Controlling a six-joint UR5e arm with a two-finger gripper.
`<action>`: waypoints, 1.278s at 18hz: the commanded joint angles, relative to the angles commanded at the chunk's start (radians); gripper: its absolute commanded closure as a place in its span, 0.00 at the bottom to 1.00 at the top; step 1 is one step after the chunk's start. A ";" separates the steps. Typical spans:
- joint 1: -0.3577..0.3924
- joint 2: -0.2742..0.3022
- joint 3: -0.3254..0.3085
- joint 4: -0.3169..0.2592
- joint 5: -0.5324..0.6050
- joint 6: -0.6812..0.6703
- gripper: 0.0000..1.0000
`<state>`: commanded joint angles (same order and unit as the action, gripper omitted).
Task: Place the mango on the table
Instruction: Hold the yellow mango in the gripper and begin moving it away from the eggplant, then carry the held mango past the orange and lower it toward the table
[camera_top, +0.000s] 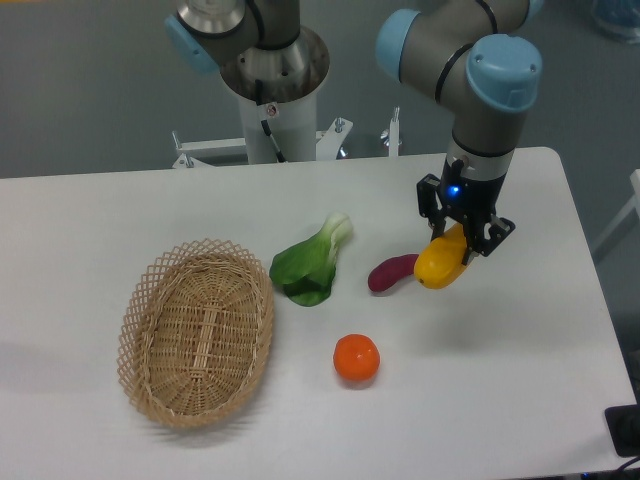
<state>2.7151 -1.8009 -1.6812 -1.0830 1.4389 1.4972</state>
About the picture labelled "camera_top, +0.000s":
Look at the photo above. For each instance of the green bok choy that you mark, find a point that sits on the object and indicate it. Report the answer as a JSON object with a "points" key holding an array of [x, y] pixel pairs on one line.
{"points": [[305, 272]]}

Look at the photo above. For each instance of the purple sweet potato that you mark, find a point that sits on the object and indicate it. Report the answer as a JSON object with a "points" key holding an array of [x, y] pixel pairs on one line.
{"points": [[389, 272]]}

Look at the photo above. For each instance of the orange tangerine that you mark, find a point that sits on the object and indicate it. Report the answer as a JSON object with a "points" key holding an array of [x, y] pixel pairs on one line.
{"points": [[356, 361]]}

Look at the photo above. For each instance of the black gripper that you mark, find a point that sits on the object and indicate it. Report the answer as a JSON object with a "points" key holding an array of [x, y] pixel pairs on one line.
{"points": [[483, 230]]}

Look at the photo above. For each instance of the black device at table edge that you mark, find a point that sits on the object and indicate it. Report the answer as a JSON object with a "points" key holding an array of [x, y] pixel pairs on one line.
{"points": [[623, 426]]}

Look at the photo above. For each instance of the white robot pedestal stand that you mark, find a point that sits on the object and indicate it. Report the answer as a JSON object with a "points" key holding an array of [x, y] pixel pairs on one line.
{"points": [[273, 133]]}

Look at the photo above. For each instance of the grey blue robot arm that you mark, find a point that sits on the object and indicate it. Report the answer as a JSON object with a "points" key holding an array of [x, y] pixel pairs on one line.
{"points": [[466, 56]]}

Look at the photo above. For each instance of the blue plastic bag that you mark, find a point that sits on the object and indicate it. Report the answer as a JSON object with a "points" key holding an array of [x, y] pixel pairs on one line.
{"points": [[618, 19]]}

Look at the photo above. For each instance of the woven wicker basket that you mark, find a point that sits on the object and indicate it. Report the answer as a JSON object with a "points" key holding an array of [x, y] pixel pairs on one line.
{"points": [[196, 335]]}

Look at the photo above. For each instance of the white furniture frame right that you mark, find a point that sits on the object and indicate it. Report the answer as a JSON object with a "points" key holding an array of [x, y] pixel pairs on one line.
{"points": [[620, 225]]}

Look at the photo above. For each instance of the yellow mango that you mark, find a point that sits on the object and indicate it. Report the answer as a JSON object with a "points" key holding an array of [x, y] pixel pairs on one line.
{"points": [[441, 262]]}

